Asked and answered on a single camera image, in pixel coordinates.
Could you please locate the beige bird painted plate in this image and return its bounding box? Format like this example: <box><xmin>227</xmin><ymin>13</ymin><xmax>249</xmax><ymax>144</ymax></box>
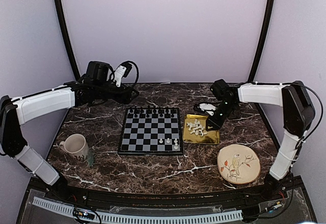
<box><xmin>217</xmin><ymin>144</ymin><xmax>261</xmax><ymax>185</ymax></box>

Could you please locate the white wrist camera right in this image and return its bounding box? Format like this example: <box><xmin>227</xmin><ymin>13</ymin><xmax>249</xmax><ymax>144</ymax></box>
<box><xmin>194</xmin><ymin>102</ymin><xmax>216</xmax><ymax>116</ymax></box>

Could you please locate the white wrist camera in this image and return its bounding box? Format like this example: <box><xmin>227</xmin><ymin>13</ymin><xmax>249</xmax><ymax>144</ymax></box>
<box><xmin>113</xmin><ymin>62</ymin><xmax>132</xmax><ymax>88</ymax></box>
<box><xmin>194</xmin><ymin>102</ymin><xmax>216</xmax><ymax>116</ymax></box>

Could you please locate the pile of white chess pieces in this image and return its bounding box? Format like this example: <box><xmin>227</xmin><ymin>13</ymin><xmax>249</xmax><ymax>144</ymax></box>
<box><xmin>185</xmin><ymin>119</ymin><xmax>208</xmax><ymax>137</ymax></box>

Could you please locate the gold metal tray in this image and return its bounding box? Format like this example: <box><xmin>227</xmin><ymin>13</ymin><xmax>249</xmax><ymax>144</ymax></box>
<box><xmin>182</xmin><ymin>114</ymin><xmax>220</xmax><ymax>145</ymax></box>

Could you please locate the left black frame post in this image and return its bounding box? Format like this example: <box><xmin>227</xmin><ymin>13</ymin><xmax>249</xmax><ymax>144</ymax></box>
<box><xmin>54</xmin><ymin>0</ymin><xmax>80</xmax><ymax>80</ymax></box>

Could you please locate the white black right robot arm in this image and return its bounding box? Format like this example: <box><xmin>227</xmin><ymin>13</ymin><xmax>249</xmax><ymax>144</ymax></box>
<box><xmin>198</xmin><ymin>79</ymin><xmax>316</xmax><ymax>180</ymax></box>

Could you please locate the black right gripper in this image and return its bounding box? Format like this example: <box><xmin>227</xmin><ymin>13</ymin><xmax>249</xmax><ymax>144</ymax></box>
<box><xmin>205</xmin><ymin>101</ymin><xmax>238</xmax><ymax>131</ymax></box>

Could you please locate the beige ceramic mug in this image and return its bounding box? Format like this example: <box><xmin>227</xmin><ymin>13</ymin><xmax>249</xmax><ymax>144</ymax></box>
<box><xmin>59</xmin><ymin>134</ymin><xmax>94</xmax><ymax>167</ymax></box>

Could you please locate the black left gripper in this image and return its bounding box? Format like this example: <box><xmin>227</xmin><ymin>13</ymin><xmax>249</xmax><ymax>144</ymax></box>
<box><xmin>94</xmin><ymin>79</ymin><xmax>139</xmax><ymax>104</ymax></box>

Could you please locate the black frame post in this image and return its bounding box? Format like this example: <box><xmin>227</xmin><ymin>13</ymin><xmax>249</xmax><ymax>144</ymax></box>
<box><xmin>54</xmin><ymin>0</ymin><xmax>80</xmax><ymax>80</ymax></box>
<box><xmin>248</xmin><ymin>0</ymin><xmax>275</xmax><ymax>81</ymax></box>

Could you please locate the right black frame post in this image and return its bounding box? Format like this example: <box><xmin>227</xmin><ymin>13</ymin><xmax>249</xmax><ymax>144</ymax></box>
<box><xmin>248</xmin><ymin>0</ymin><xmax>275</xmax><ymax>81</ymax></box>

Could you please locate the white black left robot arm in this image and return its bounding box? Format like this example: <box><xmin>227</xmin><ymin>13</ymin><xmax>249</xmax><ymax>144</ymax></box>
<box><xmin>1</xmin><ymin>61</ymin><xmax>140</xmax><ymax>202</ymax></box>

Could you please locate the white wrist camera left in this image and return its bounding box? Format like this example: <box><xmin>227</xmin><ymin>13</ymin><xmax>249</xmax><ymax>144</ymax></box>
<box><xmin>113</xmin><ymin>62</ymin><xmax>132</xmax><ymax>88</ymax></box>

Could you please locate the black grey chess board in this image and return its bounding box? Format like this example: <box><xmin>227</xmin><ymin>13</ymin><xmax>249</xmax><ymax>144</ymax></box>
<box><xmin>118</xmin><ymin>107</ymin><xmax>183</xmax><ymax>156</ymax></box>

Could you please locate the white slotted cable duct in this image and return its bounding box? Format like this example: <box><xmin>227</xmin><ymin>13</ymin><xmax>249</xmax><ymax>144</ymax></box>
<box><xmin>32</xmin><ymin>197</ymin><xmax>243</xmax><ymax>223</ymax></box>

